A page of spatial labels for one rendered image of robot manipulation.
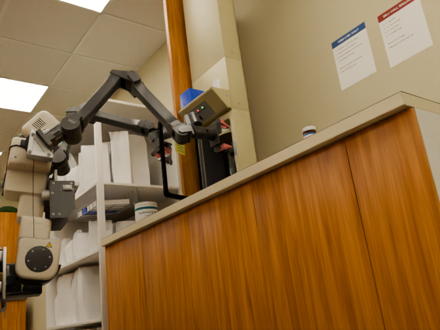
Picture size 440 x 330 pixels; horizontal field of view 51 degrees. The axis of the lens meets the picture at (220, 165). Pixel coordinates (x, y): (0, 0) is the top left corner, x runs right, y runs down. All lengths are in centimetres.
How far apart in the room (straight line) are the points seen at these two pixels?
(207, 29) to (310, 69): 61
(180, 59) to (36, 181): 118
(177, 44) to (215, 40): 35
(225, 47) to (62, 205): 117
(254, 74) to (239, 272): 150
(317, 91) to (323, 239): 121
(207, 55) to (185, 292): 128
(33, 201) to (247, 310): 100
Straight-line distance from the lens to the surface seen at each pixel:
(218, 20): 264
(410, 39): 229
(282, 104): 273
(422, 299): 133
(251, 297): 177
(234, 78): 247
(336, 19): 260
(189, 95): 251
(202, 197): 196
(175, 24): 296
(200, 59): 269
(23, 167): 210
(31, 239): 203
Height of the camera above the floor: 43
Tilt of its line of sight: 18 degrees up
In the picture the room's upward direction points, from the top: 7 degrees counter-clockwise
